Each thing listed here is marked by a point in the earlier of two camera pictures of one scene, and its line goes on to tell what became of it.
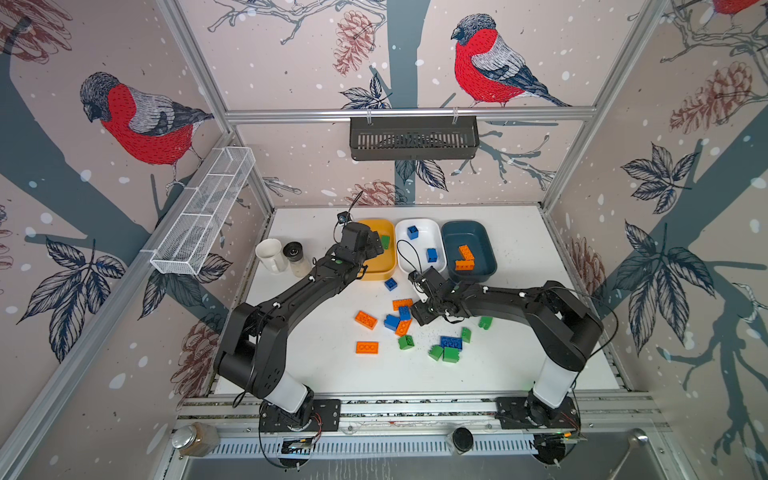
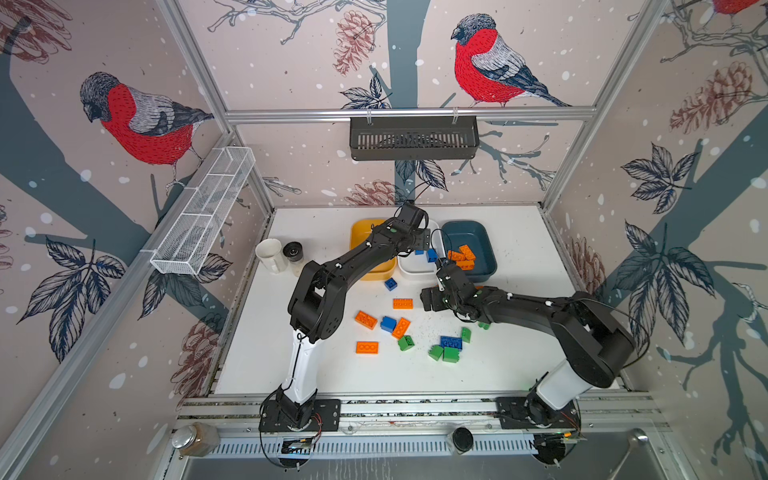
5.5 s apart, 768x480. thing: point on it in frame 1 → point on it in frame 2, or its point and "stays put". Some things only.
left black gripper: (370, 249) → (422, 239)
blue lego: (390, 284) stays put
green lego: (406, 342) stays put
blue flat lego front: (450, 342) stays put
